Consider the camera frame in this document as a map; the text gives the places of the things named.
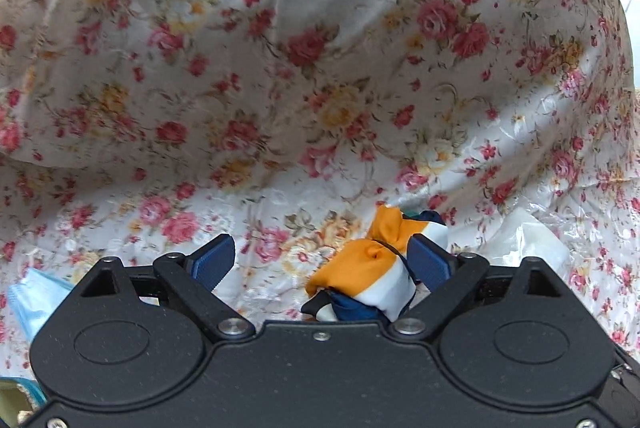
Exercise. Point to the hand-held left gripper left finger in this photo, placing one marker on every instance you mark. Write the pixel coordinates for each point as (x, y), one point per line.
(215, 258)

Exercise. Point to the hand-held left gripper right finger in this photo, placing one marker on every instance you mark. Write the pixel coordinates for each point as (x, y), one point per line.
(426, 258)

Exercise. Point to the orange white navy cloth pouch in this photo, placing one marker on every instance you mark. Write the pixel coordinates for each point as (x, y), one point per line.
(360, 268)

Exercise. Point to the gold metal tin tray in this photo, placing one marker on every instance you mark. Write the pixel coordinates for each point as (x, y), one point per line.
(12, 403)

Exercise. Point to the white plastic-wrapped packet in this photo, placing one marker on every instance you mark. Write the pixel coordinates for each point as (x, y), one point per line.
(530, 238)

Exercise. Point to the light blue organza bag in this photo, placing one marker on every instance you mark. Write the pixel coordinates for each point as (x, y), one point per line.
(35, 303)

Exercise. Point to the floral printed cloth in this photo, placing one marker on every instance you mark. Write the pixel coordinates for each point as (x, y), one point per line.
(300, 82)

